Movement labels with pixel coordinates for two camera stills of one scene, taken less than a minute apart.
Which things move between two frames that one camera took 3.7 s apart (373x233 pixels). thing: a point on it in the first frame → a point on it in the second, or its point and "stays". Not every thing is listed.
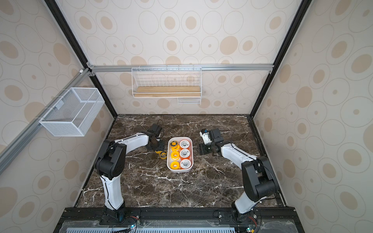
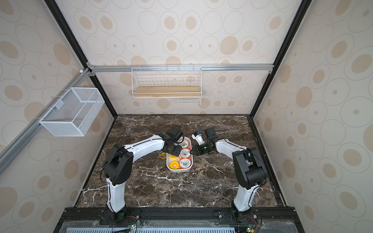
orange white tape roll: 185,164 stays
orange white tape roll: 184,144 stays
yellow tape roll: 175,165 stays
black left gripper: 161,147 → 177,152
